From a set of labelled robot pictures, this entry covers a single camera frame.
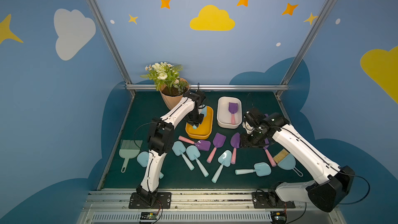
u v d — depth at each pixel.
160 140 0.57
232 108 1.08
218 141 0.96
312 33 0.87
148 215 0.72
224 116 1.09
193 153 0.89
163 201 0.75
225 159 0.88
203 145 0.93
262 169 0.84
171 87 1.01
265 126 0.51
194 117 0.82
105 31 0.85
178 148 0.92
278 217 0.73
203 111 1.02
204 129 1.01
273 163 0.86
